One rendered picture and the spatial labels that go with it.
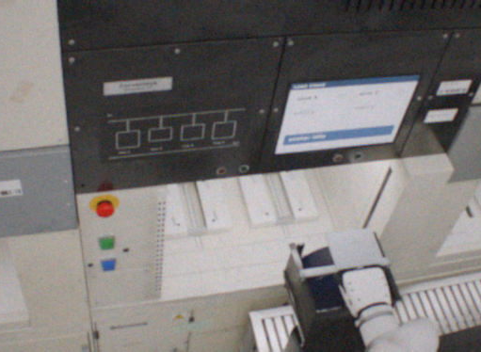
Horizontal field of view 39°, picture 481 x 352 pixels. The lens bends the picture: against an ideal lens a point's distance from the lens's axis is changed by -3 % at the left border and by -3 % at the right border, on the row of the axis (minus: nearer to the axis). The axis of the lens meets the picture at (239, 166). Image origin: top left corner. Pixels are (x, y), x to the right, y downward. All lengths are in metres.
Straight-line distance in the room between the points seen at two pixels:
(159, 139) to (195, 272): 0.70
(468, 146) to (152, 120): 0.79
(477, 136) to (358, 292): 0.48
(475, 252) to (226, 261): 0.81
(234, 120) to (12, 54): 0.46
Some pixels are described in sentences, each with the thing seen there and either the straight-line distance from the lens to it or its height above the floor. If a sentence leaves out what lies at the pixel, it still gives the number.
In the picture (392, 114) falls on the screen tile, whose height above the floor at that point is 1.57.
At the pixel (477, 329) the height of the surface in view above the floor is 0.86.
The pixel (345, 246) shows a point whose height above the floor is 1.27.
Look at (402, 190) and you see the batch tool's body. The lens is 1.71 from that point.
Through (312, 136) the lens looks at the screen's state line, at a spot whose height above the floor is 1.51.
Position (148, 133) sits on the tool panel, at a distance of 1.38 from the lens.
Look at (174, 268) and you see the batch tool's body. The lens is 2.02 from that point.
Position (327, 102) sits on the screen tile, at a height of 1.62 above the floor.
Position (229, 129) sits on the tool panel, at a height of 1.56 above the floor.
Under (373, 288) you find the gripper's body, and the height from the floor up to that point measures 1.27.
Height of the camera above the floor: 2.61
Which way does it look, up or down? 50 degrees down
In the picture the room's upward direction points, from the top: 11 degrees clockwise
